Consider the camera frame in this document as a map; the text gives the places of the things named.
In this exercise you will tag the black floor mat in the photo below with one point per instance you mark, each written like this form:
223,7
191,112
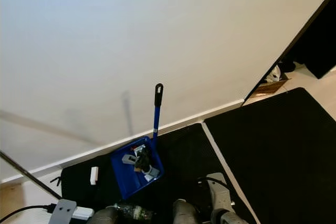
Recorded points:
189,161
278,156

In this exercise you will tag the white plastic block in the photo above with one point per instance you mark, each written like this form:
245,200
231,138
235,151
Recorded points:
148,179
94,176

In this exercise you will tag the small white labelled pack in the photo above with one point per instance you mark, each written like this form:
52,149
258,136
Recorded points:
138,150

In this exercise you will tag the small wooden piece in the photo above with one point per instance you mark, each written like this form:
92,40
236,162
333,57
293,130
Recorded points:
137,170

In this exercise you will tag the black crumpled debris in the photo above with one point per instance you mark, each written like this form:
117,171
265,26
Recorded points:
142,162

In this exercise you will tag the grey robot left leg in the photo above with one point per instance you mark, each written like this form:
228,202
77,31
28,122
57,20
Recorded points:
105,217

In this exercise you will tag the clear plastic bottle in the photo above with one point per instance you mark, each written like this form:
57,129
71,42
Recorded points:
134,212

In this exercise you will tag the white crumpled paper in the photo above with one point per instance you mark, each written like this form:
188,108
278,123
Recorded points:
273,74

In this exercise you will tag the black cabinet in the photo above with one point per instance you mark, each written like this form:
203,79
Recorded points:
315,40

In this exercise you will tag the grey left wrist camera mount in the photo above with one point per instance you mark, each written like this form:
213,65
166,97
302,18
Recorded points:
63,213

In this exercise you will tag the grey plastic bracket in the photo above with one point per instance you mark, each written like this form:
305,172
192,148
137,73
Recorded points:
128,160

